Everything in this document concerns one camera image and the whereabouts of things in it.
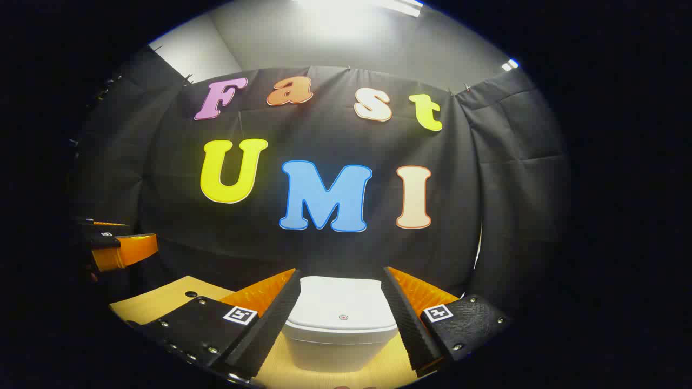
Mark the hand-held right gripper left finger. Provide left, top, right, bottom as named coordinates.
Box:
left=127, top=269, right=302, bottom=385

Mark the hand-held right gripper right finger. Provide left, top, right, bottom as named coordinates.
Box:
left=383, top=266, right=511, bottom=378

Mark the white desktop garbage bin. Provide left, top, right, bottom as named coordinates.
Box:
left=281, top=276, right=401, bottom=373

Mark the wooden desktop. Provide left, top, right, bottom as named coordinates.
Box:
left=108, top=274, right=449, bottom=389

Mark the black backdrop cloth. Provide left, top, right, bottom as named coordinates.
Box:
left=68, top=46, right=571, bottom=314

